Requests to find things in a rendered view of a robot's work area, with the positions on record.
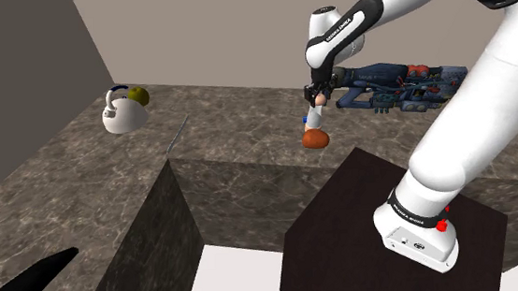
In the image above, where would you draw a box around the blue toy blaster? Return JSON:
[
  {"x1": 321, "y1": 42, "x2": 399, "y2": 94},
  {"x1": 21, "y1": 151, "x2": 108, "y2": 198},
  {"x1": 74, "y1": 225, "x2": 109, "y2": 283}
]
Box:
[{"x1": 329, "y1": 56, "x2": 472, "y2": 120}]

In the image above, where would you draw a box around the dark robot stand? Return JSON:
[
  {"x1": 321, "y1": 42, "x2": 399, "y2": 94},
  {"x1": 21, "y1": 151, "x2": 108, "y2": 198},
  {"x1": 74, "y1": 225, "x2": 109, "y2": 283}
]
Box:
[{"x1": 270, "y1": 136, "x2": 513, "y2": 291}]

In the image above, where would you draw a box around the white kettle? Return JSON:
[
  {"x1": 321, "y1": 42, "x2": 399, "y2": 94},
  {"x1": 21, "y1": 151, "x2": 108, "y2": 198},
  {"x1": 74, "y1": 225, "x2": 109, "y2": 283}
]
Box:
[{"x1": 99, "y1": 83, "x2": 151, "y2": 137}]

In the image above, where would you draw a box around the white coat brown hair figure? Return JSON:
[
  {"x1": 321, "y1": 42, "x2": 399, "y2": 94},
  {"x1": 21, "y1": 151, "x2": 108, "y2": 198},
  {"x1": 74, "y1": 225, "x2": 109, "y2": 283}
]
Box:
[{"x1": 298, "y1": 92, "x2": 332, "y2": 151}]

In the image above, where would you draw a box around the green apple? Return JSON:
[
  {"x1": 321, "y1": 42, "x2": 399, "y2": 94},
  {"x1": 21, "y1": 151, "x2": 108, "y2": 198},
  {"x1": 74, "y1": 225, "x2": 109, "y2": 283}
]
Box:
[{"x1": 126, "y1": 86, "x2": 151, "y2": 109}]

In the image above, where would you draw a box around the thin grey knife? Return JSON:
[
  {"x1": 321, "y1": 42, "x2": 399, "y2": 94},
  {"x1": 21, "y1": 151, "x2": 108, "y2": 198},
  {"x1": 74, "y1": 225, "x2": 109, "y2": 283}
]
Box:
[{"x1": 165, "y1": 114, "x2": 193, "y2": 154}]

